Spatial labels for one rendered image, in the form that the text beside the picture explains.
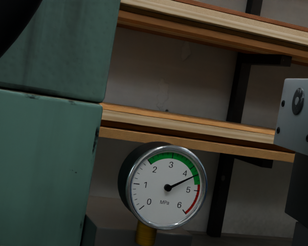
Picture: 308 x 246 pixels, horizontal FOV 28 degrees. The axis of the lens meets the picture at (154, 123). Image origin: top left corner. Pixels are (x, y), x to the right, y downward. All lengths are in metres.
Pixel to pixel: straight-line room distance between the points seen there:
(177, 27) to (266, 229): 1.46
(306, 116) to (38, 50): 0.37
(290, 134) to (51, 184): 0.38
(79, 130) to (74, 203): 0.06
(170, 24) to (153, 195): 2.21
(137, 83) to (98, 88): 2.63
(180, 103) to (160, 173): 2.78
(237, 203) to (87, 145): 3.01
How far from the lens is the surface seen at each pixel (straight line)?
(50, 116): 0.48
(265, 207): 3.58
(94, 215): 0.50
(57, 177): 0.49
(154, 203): 0.45
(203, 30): 2.70
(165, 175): 0.45
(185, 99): 3.23
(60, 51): 0.48
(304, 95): 0.76
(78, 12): 0.49
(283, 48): 2.91
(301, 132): 0.75
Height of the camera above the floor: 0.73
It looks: 3 degrees down
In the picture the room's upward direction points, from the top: 10 degrees clockwise
